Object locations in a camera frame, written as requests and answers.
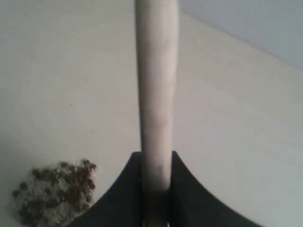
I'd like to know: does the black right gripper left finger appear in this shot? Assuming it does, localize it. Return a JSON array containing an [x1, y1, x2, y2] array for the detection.
[[68, 152, 143, 227]]

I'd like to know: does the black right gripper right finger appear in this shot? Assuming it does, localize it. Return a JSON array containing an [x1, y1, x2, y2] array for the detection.
[[169, 151, 260, 227]]

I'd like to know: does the wooden paint brush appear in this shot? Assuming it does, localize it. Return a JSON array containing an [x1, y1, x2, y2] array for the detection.
[[135, 0, 179, 193]]

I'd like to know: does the pile of pellets and grains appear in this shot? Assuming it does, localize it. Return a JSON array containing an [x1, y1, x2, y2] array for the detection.
[[12, 159, 97, 227]]

